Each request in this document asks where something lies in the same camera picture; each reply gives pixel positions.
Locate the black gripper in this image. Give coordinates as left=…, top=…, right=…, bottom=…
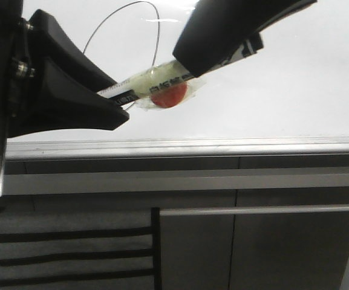
left=0, top=1, right=129, bottom=212

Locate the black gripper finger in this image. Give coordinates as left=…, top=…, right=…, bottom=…
left=172, top=1, right=315, bottom=77

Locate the white whiteboard marker black tip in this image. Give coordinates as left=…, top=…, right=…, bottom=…
left=97, top=31, right=265, bottom=107

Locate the round red magnet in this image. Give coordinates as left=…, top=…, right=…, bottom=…
left=151, top=83, right=188, bottom=109

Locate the grey metal whiteboard stand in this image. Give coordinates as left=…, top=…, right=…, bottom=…
left=2, top=154, right=349, bottom=208

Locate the white whiteboard with aluminium frame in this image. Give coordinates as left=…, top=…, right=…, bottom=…
left=7, top=1, right=349, bottom=160

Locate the black metal rack frame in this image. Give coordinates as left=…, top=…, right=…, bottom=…
left=0, top=208, right=162, bottom=289

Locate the grey cabinet panel with rail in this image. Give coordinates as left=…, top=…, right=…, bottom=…
left=160, top=204, right=349, bottom=289

